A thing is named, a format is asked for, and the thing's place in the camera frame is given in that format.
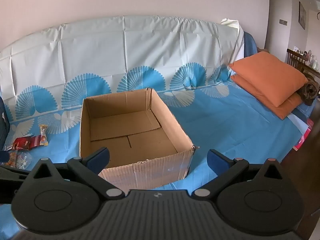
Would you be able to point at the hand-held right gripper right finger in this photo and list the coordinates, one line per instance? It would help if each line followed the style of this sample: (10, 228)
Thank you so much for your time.
(216, 162)

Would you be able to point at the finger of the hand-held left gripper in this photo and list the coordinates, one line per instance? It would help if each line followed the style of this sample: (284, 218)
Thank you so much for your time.
(3, 156)
(12, 171)

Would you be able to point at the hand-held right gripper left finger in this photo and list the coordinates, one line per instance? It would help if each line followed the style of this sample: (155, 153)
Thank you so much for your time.
(98, 158)

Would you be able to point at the clear snack bag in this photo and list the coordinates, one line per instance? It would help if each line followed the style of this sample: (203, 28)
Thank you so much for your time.
(20, 160)

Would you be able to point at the large red snack packet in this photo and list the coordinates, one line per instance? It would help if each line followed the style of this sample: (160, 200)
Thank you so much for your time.
(25, 143)

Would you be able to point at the brown cardboard box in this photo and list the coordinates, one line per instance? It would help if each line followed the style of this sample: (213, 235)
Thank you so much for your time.
(130, 130)

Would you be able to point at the blue white printed sheet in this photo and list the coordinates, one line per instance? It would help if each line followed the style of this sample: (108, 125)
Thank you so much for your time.
(225, 120)

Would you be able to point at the pink bag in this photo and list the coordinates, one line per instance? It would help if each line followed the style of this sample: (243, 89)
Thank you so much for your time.
(303, 137)

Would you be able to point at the brown crumpled cloth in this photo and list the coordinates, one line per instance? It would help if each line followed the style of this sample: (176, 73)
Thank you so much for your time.
(310, 91)

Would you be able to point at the dark wooden chair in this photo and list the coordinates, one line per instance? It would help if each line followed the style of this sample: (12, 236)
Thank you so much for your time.
(296, 57)

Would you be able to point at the wall switch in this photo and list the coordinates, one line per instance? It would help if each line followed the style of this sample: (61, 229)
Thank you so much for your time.
(283, 22)

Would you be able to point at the framed wall picture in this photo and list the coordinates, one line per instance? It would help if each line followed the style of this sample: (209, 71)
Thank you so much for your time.
(302, 15)

